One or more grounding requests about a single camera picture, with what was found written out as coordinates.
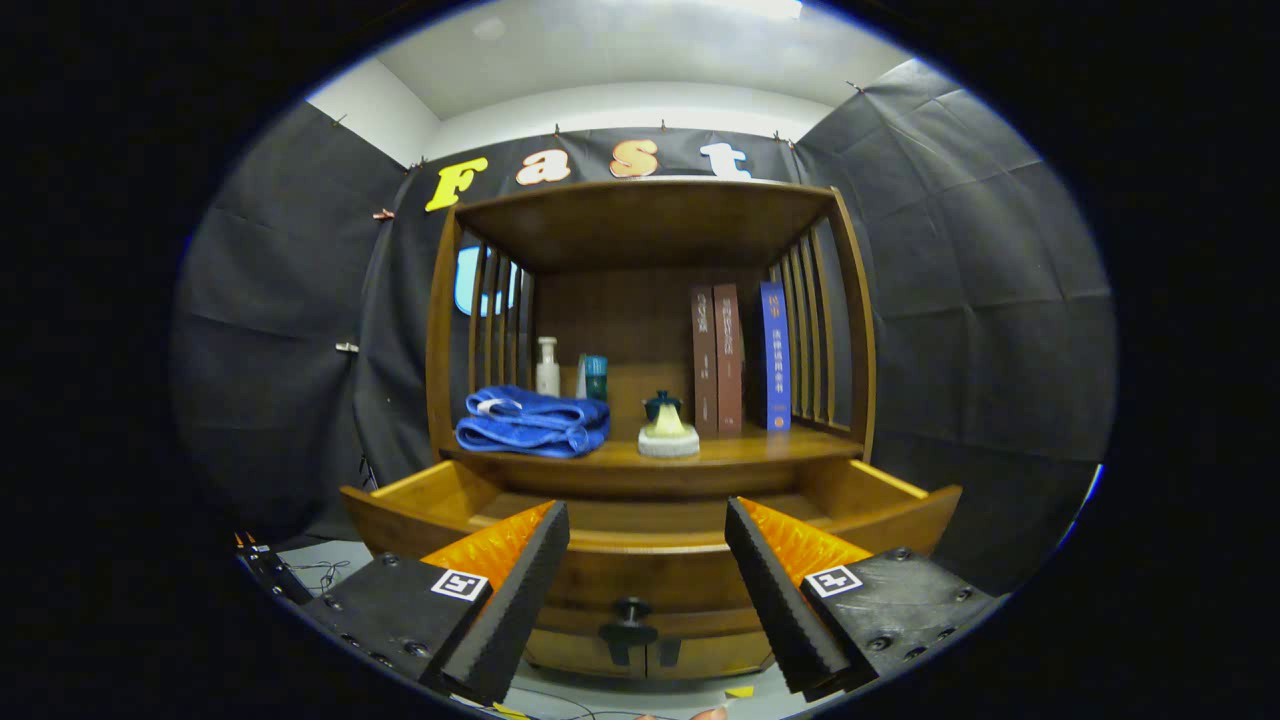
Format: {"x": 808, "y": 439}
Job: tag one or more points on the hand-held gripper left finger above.
{"x": 520, "y": 595}

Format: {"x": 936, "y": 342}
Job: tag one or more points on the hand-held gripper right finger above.
{"x": 775, "y": 595}

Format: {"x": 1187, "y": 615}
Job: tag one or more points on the wooden drawer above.
{"x": 620, "y": 575}

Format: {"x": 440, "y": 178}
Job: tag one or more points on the green soap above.
{"x": 668, "y": 440}

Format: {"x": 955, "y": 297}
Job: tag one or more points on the wooden cabinet door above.
{"x": 720, "y": 655}
{"x": 575, "y": 655}

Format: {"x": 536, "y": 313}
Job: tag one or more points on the black drawer knob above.
{"x": 630, "y": 612}

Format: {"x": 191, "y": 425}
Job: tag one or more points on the wooden countertop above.
{"x": 760, "y": 445}

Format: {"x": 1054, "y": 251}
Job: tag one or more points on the wooden cabinet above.
{"x": 640, "y": 310}

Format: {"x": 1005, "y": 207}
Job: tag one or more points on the blue folded towel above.
{"x": 530, "y": 425}

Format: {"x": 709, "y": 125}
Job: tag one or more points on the dark blue lidded teacup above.
{"x": 662, "y": 405}

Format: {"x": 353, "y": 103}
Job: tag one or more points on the white pump bottle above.
{"x": 548, "y": 375}

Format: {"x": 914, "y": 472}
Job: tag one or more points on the white slim tube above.
{"x": 581, "y": 380}

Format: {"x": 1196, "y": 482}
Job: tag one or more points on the teal bottle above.
{"x": 597, "y": 378}

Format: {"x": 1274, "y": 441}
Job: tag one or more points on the blue book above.
{"x": 775, "y": 360}

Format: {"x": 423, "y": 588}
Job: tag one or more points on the reddish brown book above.
{"x": 729, "y": 360}

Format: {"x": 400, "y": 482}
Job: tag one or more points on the dark brown book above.
{"x": 704, "y": 360}

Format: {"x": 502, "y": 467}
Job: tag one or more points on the black backdrop cloth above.
{"x": 950, "y": 300}

